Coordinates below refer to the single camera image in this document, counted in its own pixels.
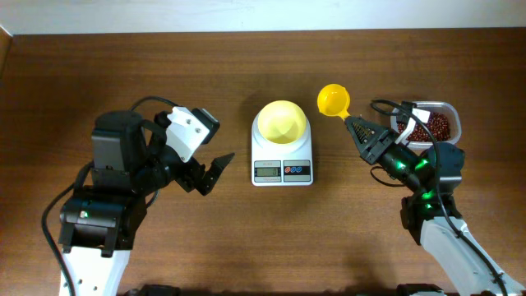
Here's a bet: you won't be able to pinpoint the yellow measuring scoop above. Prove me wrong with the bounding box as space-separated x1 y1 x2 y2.
316 84 350 120

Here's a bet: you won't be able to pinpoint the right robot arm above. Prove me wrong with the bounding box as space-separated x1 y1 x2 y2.
344 116 525 295

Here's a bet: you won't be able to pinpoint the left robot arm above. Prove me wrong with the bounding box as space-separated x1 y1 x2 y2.
58 107 233 295

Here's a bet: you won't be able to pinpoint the white digital kitchen scale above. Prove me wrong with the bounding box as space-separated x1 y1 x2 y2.
251 112 314 187

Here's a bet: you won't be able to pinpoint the yellow plastic bowl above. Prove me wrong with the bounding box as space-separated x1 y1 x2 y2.
256 100 307 145

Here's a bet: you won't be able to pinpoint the red adzuki beans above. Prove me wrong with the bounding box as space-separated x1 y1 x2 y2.
398 112 450 142

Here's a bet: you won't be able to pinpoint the clear plastic container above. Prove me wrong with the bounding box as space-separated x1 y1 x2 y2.
390 101 462 150

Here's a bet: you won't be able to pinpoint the right black cable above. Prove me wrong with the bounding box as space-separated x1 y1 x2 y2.
369 99 510 296

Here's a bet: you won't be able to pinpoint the black cable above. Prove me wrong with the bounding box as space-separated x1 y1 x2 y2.
369 99 510 296
40 95 182 296

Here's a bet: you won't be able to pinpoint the left black cable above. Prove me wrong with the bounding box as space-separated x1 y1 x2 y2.
40 95 182 296

